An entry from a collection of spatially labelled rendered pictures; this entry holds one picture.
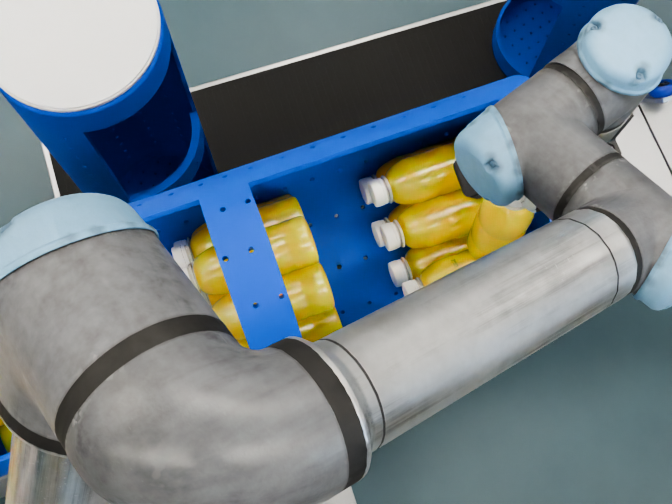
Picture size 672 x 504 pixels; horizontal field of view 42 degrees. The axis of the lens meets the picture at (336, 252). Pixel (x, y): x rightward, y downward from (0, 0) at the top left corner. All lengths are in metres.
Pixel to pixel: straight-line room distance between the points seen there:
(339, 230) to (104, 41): 0.46
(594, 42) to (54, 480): 0.53
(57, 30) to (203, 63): 1.14
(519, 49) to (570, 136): 1.70
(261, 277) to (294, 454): 0.59
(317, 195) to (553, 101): 0.63
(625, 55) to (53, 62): 0.92
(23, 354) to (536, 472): 1.89
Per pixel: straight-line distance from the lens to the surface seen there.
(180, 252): 1.20
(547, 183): 0.72
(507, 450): 2.30
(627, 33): 0.77
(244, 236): 1.07
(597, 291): 0.64
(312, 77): 2.35
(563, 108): 0.75
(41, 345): 0.52
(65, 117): 1.41
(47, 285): 0.53
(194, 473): 0.48
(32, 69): 1.44
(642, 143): 1.52
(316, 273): 1.15
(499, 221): 1.10
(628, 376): 2.40
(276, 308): 1.07
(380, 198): 1.22
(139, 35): 1.42
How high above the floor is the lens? 2.26
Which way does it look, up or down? 75 degrees down
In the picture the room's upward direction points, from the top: 2 degrees clockwise
